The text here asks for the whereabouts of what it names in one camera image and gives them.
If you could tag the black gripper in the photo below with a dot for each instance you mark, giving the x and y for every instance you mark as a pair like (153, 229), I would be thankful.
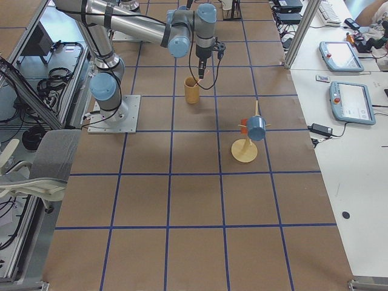
(202, 53)

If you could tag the orange cup on stand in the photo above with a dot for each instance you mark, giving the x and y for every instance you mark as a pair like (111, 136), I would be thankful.
(243, 126)

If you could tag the bamboo cylinder holder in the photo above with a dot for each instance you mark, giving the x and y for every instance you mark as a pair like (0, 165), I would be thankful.
(191, 90)

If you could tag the blue mug on stand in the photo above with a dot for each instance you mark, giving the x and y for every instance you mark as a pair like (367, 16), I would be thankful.
(256, 128)

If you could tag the black power adapter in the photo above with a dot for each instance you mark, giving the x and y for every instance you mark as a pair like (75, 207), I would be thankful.
(320, 129)

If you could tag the teach pendant far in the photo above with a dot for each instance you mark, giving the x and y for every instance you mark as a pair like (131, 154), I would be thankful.
(340, 57)

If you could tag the teach pendant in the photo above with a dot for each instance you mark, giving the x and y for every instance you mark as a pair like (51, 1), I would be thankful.
(340, 57)
(351, 102)

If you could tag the white keyboard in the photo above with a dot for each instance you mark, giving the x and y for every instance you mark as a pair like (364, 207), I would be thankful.
(327, 15)

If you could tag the teach pendant near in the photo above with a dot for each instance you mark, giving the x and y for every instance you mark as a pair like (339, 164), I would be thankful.
(351, 102)

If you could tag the grey office chair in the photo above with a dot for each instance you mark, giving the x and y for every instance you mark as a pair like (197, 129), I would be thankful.
(47, 175)

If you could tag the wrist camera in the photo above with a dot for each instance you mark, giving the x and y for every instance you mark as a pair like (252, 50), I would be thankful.
(220, 48)

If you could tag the black wire mug rack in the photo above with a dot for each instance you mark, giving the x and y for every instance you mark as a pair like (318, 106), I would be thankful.
(231, 10)

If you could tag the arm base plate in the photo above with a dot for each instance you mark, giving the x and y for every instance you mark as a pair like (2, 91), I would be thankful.
(123, 121)
(122, 37)

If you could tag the aluminium frame post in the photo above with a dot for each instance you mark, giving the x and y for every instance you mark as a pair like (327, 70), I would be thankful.
(309, 13)

